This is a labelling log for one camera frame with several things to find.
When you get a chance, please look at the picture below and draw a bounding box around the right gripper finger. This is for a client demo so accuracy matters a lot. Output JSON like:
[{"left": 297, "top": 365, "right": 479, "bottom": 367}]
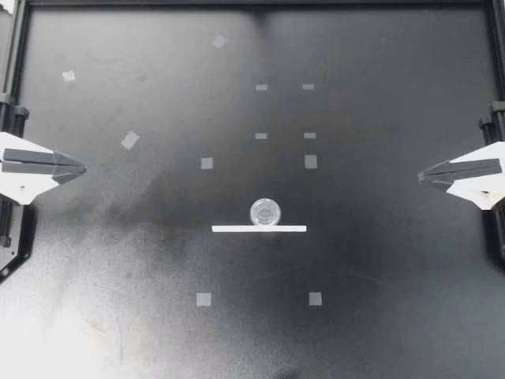
[
  {"left": 418, "top": 164, "right": 505, "bottom": 211},
  {"left": 418, "top": 141, "right": 505, "bottom": 178}
]

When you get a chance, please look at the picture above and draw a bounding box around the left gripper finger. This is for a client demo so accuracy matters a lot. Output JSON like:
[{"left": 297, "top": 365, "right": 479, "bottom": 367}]
[
  {"left": 0, "top": 161, "right": 86, "bottom": 206},
  {"left": 0, "top": 132, "right": 87, "bottom": 172}
]

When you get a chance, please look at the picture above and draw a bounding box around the clear plastic cup with lid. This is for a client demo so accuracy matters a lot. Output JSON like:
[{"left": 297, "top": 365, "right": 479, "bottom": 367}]
[{"left": 249, "top": 197, "right": 282, "bottom": 228}]

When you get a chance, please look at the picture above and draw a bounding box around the black frame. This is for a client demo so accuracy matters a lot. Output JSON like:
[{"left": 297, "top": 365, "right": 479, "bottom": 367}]
[{"left": 0, "top": 0, "right": 505, "bottom": 147}]

